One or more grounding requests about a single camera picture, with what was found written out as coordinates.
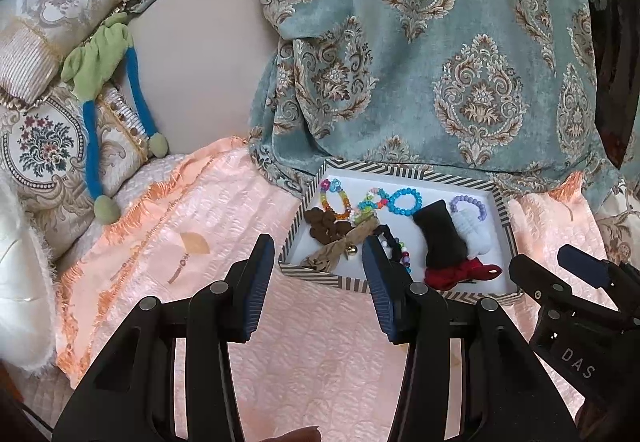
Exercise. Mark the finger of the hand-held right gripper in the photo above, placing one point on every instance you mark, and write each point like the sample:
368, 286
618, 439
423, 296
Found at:
535, 279
585, 264

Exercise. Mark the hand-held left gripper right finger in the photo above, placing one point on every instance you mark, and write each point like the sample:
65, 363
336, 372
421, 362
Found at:
380, 292

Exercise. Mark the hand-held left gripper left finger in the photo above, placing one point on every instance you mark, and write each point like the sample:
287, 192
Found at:
255, 292

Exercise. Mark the black scrunchie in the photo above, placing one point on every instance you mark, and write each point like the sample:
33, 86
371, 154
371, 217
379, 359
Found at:
394, 247

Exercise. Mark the tan bow with bell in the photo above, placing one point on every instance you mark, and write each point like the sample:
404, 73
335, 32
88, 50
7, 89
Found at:
330, 254

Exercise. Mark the red fabric bow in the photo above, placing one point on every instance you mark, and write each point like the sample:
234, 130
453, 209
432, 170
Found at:
450, 274

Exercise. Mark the pale fabric scrunchie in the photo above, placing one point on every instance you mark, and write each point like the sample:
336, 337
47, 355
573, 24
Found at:
472, 234

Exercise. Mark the black cloth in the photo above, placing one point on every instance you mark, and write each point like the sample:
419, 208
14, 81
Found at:
440, 237

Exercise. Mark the brown scrunchie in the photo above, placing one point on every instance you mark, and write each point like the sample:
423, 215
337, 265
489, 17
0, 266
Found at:
325, 227

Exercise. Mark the striped cardboard box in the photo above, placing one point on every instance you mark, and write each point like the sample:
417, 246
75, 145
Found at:
440, 187

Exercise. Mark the person's left hand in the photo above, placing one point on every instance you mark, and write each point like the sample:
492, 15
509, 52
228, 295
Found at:
300, 436

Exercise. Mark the beige patterned sheet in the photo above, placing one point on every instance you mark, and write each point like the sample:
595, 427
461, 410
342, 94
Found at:
620, 222

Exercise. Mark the pink quilted bedspread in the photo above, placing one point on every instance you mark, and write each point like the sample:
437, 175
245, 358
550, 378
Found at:
310, 372

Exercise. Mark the dark floral cloth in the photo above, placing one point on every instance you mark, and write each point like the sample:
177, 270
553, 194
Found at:
615, 46

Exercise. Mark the cream upholstered headboard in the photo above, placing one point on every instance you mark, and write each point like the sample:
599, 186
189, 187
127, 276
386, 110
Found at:
200, 71

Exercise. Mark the white fluffy pillow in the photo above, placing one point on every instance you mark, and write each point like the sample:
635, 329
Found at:
20, 282

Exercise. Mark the teal damask curtain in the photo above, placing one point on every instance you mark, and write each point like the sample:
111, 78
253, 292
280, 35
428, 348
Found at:
400, 46

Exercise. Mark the floral embroidered cushion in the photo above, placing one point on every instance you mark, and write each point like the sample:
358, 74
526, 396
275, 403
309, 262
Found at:
45, 146

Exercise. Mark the green and blue plush toy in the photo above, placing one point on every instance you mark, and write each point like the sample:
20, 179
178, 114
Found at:
100, 56

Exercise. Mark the cream striped bolster cushion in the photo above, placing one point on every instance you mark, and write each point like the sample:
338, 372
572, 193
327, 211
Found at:
50, 21

